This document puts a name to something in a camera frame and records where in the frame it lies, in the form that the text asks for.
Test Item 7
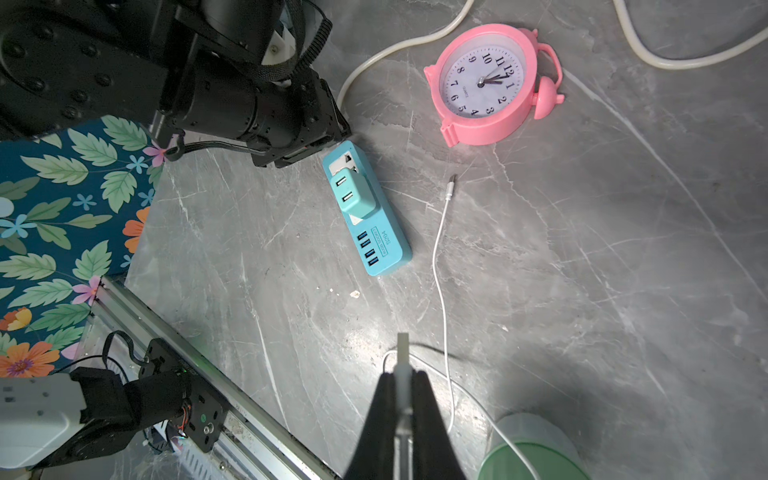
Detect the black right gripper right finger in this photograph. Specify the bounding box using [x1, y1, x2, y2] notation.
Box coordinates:
[411, 371, 466, 480]

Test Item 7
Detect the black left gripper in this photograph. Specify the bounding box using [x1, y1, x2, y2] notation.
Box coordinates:
[245, 69, 351, 168]

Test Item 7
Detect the teal USB wall charger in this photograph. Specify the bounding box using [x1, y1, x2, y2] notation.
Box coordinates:
[330, 167, 377, 219]

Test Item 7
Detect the white power strip cord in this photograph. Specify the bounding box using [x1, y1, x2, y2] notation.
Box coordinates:
[335, 0, 768, 112]

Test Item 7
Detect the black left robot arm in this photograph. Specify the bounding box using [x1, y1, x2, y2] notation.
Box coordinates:
[1, 1, 350, 471]

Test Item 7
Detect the pink alarm clock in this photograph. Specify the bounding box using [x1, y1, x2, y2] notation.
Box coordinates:
[424, 24, 565, 147]

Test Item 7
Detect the teal power strip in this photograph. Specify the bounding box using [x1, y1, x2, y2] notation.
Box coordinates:
[322, 140, 412, 277]

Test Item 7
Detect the white USB charging cable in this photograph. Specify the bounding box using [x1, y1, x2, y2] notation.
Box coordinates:
[380, 173, 541, 480]

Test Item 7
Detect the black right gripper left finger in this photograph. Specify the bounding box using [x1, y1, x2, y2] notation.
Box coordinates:
[343, 373, 397, 480]

